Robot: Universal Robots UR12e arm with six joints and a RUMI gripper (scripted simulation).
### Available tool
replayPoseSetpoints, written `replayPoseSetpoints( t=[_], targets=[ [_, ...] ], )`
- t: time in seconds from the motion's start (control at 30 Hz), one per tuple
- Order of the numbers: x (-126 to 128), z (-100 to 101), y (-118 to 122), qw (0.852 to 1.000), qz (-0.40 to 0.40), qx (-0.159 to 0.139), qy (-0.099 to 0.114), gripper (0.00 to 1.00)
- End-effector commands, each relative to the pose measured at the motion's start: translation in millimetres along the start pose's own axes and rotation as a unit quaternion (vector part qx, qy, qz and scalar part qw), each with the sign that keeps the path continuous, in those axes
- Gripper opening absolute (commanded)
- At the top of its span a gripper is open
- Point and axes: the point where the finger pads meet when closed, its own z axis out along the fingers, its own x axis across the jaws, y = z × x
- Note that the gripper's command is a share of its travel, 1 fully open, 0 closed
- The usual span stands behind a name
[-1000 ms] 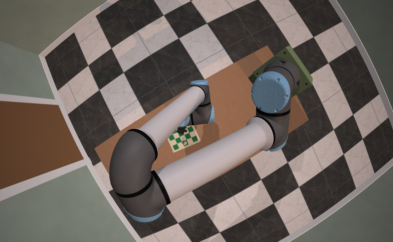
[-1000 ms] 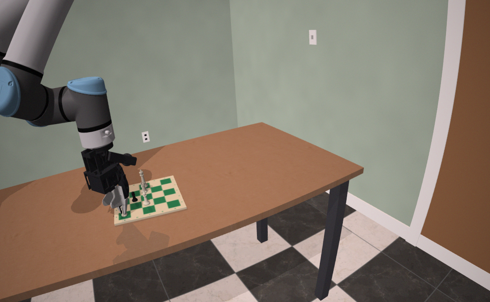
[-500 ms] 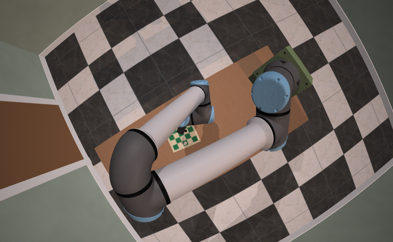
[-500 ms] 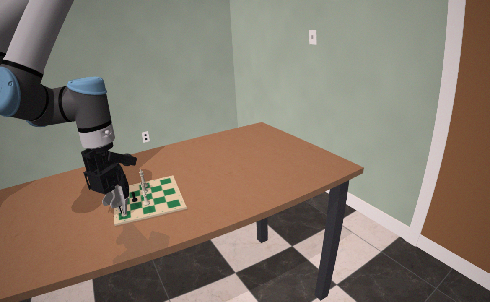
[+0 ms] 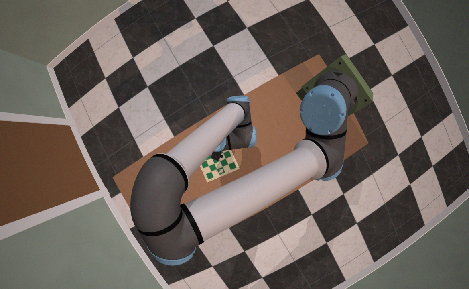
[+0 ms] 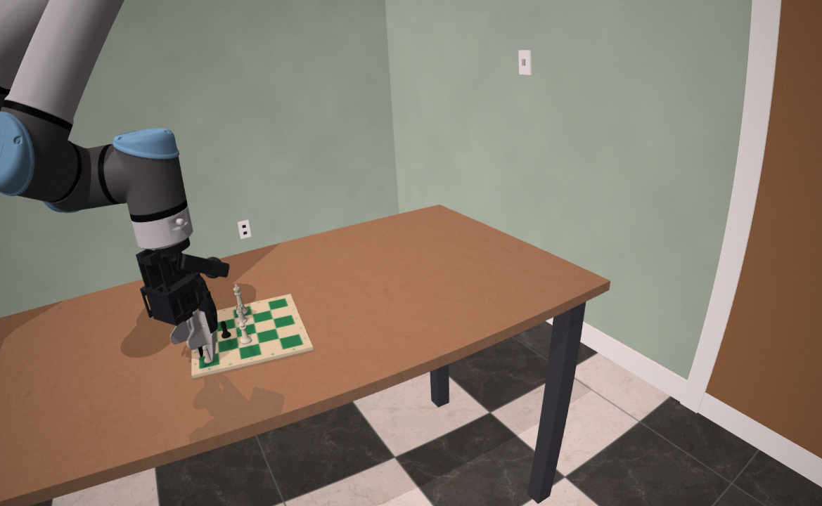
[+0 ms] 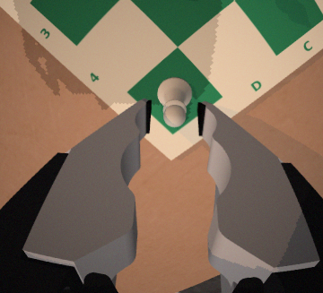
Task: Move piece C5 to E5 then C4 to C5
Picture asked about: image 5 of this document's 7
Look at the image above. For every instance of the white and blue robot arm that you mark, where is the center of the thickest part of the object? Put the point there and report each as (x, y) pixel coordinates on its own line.
(172, 231)

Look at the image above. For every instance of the green and cream chessboard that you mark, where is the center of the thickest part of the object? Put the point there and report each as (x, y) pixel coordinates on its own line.
(228, 164)

